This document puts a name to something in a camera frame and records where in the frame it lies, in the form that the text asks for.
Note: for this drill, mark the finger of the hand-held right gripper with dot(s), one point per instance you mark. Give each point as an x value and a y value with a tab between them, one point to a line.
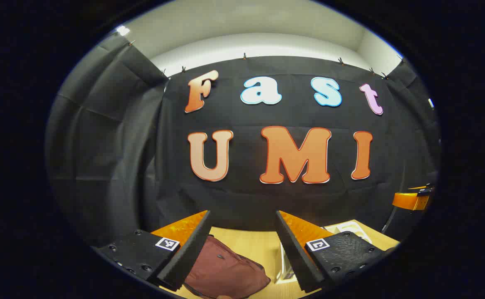
408	201

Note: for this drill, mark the white bookshelf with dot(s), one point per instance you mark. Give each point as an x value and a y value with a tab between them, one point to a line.
342	226

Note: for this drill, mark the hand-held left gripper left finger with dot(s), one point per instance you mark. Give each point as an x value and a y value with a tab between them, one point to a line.
188	257

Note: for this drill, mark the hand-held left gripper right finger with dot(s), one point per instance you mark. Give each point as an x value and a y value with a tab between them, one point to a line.
296	253

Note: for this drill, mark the maroon schoolbag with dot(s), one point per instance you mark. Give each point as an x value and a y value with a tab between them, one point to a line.
225	270

